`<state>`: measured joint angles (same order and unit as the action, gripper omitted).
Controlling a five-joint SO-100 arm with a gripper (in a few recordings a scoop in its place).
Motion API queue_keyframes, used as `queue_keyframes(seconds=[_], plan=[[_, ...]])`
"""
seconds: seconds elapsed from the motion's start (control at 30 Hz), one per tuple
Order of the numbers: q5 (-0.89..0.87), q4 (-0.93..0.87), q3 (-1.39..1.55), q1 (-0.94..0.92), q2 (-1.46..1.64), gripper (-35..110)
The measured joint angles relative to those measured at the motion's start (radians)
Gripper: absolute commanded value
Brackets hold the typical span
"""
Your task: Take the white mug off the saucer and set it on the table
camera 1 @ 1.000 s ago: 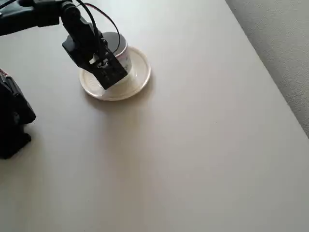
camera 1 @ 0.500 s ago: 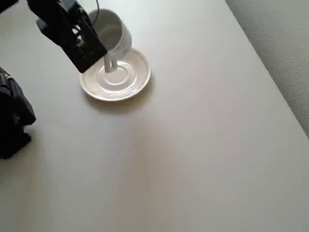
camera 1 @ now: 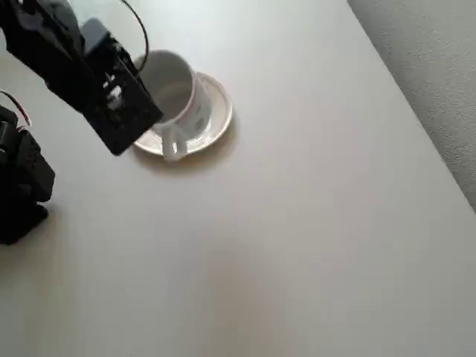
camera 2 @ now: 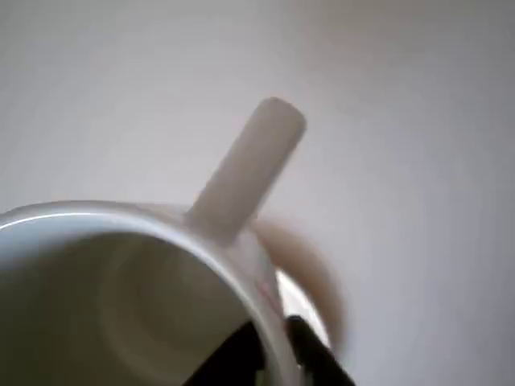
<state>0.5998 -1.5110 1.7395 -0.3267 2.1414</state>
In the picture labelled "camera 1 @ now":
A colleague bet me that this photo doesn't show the grey-blue camera box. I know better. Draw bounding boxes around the grey-blue camera box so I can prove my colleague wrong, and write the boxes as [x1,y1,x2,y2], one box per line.
[80,17,113,57]

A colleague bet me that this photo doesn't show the red and black wire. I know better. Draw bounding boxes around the red and black wire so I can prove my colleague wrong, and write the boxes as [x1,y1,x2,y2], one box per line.
[0,90,33,130]
[120,0,149,75]

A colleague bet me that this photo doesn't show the white ceramic mug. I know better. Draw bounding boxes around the white ceramic mug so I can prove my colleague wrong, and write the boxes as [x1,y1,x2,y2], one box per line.
[132,50,214,164]

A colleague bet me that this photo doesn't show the cream white saucer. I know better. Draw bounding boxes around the cream white saucer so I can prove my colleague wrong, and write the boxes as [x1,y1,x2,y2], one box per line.
[132,71,234,155]

